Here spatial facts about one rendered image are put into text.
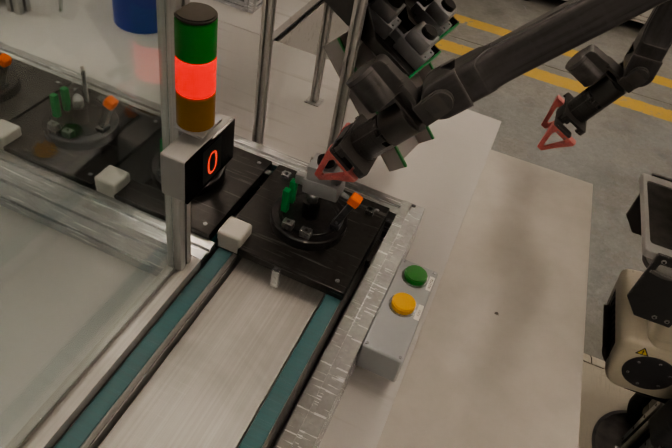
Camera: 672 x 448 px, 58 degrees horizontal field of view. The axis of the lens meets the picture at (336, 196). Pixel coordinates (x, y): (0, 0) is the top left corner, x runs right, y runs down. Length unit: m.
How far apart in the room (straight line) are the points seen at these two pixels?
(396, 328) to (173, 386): 0.35
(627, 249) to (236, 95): 1.96
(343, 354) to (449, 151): 0.75
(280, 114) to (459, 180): 0.47
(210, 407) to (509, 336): 0.57
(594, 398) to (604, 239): 1.13
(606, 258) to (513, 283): 1.60
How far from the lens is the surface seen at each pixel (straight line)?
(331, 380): 0.93
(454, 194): 1.44
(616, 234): 3.03
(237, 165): 1.21
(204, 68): 0.76
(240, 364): 0.98
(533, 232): 1.43
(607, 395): 2.02
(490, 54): 0.87
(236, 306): 1.05
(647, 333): 1.45
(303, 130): 1.51
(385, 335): 0.99
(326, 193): 1.03
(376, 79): 0.88
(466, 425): 1.07
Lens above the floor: 1.75
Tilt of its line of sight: 42 degrees down
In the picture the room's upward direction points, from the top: 12 degrees clockwise
